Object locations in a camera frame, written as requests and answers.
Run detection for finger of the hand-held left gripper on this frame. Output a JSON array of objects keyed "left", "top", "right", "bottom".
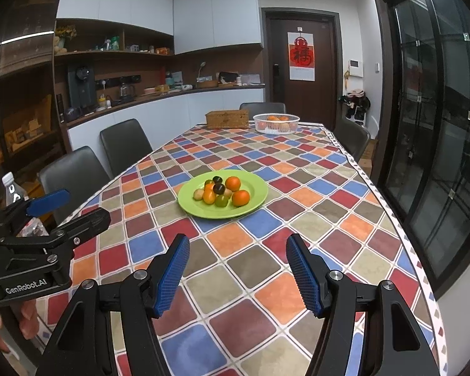
[
  {"left": 0, "top": 189, "right": 71, "bottom": 224},
  {"left": 49, "top": 207, "right": 112, "bottom": 245}
]

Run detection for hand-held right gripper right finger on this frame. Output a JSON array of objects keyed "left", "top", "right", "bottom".
[{"left": 286, "top": 233, "right": 441, "bottom": 376}]

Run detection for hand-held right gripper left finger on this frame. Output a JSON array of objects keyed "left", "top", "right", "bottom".
[{"left": 35, "top": 234, "right": 191, "bottom": 376}]

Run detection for green plate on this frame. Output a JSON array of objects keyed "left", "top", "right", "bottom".
[{"left": 178, "top": 170, "right": 269, "bottom": 219}]

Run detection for person's left hand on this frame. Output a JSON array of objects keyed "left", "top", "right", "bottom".
[{"left": 0, "top": 299, "right": 40, "bottom": 353}]

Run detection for clear plastic bottle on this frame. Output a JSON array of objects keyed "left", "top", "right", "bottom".
[{"left": 2, "top": 172, "right": 48, "bottom": 238}]

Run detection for dark leather chair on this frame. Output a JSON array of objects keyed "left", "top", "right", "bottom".
[
  {"left": 239, "top": 102, "right": 286, "bottom": 115},
  {"left": 334, "top": 117, "right": 371, "bottom": 163},
  {"left": 100, "top": 118, "right": 154, "bottom": 179},
  {"left": 38, "top": 146, "right": 110, "bottom": 220}
]

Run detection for dark glass-front cabinet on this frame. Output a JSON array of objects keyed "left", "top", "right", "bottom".
[{"left": 0, "top": 0, "right": 69, "bottom": 189}]

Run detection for black water dispenser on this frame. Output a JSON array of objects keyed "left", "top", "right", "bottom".
[{"left": 67, "top": 64, "right": 97, "bottom": 110}]

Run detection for white sideboard cabinet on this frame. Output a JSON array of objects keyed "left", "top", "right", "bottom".
[{"left": 66, "top": 84, "right": 266, "bottom": 157}]

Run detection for white plastic basket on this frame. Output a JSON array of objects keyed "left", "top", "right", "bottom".
[{"left": 253, "top": 113, "right": 300, "bottom": 135}]

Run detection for oranges in basket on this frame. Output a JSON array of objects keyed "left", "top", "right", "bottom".
[{"left": 264, "top": 115, "right": 292, "bottom": 131}]

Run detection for wicker box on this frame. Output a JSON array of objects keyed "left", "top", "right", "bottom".
[{"left": 205, "top": 110, "right": 250, "bottom": 129}]

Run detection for yellow flowers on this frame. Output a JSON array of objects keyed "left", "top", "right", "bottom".
[{"left": 55, "top": 24, "right": 77, "bottom": 53}]

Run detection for brown door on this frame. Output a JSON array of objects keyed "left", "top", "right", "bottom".
[{"left": 262, "top": 8, "right": 341, "bottom": 126}]

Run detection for black framed glass door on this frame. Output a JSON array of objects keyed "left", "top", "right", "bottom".
[{"left": 374, "top": 0, "right": 470, "bottom": 298}]

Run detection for white wall cabinets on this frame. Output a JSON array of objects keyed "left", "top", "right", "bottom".
[{"left": 56, "top": 0, "right": 258, "bottom": 55}]

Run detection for red wall calendar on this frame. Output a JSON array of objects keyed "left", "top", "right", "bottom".
[{"left": 288, "top": 31, "right": 317, "bottom": 81}]

